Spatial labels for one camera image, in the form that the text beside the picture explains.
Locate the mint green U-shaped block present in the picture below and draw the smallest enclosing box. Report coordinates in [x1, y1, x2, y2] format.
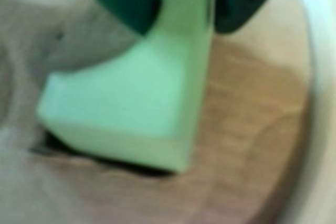
[36, 0, 220, 174]

